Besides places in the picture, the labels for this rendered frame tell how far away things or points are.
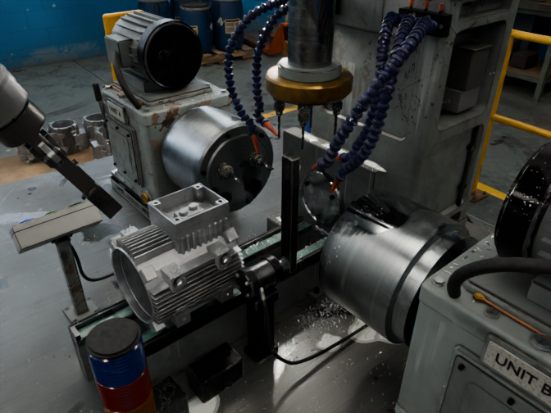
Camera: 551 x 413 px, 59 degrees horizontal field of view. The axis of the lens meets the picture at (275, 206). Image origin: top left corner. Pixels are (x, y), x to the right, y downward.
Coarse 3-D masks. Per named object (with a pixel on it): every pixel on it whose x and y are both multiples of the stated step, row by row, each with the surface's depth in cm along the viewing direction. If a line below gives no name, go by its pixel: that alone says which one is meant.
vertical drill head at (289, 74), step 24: (312, 0) 88; (288, 24) 94; (312, 24) 90; (288, 48) 96; (312, 48) 92; (288, 72) 95; (312, 72) 93; (336, 72) 95; (288, 96) 94; (312, 96) 93; (336, 96) 94; (336, 120) 105
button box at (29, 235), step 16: (80, 208) 103; (96, 208) 105; (32, 224) 98; (48, 224) 99; (64, 224) 101; (80, 224) 102; (96, 224) 107; (16, 240) 96; (32, 240) 97; (48, 240) 99
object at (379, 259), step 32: (384, 192) 93; (352, 224) 87; (384, 224) 85; (416, 224) 83; (448, 224) 83; (352, 256) 85; (384, 256) 82; (416, 256) 79; (448, 256) 80; (352, 288) 86; (384, 288) 81; (416, 288) 78; (384, 320) 82
